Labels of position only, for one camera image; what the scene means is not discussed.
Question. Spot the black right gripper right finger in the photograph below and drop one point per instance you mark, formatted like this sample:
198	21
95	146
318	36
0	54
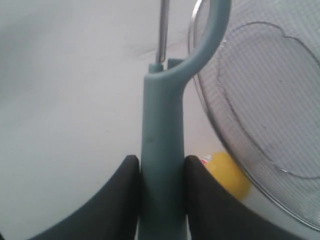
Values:
214	214

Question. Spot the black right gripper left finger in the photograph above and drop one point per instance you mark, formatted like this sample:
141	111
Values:
111	214

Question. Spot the yellow lemon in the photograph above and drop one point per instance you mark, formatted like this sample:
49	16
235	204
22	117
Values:
224	169

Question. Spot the teal handled peeler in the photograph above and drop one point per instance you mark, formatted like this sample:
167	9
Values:
162	212

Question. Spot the oval steel mesh basket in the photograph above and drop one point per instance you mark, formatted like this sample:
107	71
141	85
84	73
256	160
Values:
261	94

